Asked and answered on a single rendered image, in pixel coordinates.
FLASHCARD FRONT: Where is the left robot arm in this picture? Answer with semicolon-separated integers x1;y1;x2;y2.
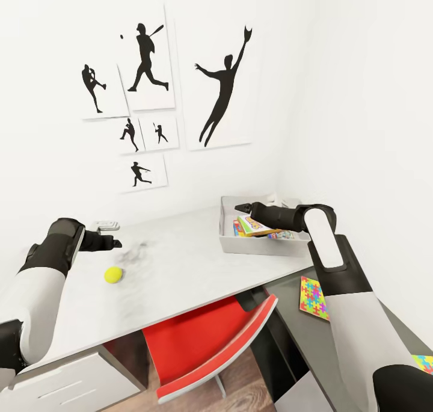
0;218;122;392

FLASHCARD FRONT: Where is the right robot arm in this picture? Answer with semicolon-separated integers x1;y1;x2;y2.
234;192;433;412

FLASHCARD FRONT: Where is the tennis ball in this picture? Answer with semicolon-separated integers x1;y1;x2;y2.
104;266;122;283

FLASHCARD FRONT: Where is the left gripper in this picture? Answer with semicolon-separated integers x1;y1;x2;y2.
78;232;122;252

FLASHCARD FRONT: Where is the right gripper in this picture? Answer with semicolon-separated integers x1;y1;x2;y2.
234;202;287;230

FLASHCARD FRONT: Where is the jigsaw puzzle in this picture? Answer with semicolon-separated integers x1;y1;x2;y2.
412;355;433;375
299;277;329;320

